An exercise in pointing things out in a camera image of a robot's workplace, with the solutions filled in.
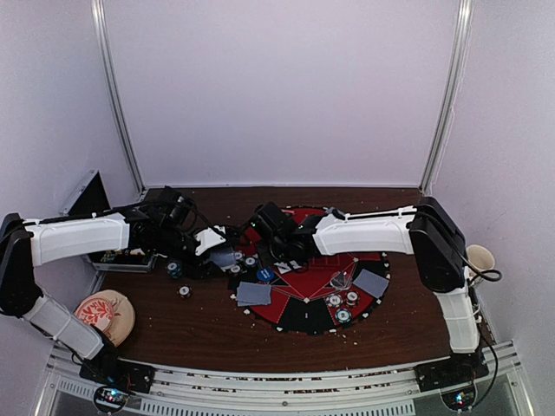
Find green blue chip stack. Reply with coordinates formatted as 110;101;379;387
166;262;183;279

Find brown red chip stack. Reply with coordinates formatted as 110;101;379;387
178;285;192;300

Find grey cards seat two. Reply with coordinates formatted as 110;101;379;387
236;282;271;307

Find blue orange poker chip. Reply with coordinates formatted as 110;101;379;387
325;294;343;308

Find brown white poker chip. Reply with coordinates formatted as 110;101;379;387
345;290;360;308

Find green blue poker chip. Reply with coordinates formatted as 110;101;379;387
335;309;352;324

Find grey cards seat nine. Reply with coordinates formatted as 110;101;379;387
353;269;389;298

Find face-up black clubs card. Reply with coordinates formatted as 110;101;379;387
274;261;309;274

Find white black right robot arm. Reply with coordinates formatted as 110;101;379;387
251;197;502;389

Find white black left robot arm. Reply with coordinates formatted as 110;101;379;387
1;187;227;385

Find blue small blind button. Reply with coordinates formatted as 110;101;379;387
257;268;275;283

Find clear dealer button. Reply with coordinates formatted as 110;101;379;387
330;272;351;290

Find round red black poker mat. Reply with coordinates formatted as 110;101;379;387
226;205;390;335

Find beige red patterned bowl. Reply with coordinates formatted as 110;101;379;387
75;289;135;347

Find aluminium poker case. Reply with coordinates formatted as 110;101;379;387
60;170;156;273

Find beige ceramic mug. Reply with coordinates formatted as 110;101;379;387
467;244;495;272

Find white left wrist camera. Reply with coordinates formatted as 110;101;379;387
194;228;225;257

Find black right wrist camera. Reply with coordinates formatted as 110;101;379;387
251;202;297;239

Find aluminium front rail base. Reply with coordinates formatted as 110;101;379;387
30;341;540;415

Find right aluminium frame post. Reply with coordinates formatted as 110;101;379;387
419;0;473;195

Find aluminium frame post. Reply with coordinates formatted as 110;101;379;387
91;0;146;194
419;0;473;195

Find left aluminium frame post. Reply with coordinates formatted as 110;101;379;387
91;0;146;194

